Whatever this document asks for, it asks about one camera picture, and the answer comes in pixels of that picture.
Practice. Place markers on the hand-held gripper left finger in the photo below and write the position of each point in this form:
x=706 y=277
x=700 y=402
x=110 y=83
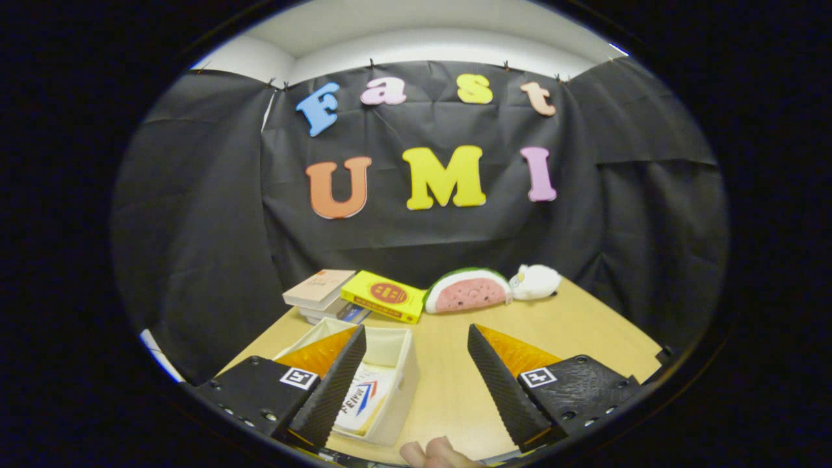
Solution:
x=338 y=383

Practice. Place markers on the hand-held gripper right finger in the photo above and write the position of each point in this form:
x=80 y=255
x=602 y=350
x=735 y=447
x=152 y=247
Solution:
x=497 y=383

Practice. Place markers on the white canvas shoe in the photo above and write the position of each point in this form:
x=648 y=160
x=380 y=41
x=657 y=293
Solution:
x=364 y=400

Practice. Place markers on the cream storage box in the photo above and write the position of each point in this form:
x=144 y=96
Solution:
x=396 y=364

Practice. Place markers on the blue book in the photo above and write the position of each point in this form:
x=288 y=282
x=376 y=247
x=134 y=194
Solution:
x=357 y=316

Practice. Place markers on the gray book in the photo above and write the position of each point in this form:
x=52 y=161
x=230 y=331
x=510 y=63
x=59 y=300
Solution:
x=322 y=312

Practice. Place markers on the watermelon plush toy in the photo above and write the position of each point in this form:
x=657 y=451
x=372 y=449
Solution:
x=468 y=296

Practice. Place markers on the yellow book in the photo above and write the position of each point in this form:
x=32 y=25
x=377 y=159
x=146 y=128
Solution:
x=387 y=296

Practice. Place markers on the white plush toy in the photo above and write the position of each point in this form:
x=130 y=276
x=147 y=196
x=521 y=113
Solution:
x=536 y=281

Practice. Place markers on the white panel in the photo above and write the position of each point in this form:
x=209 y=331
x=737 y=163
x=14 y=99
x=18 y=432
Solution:
x=159 y=354

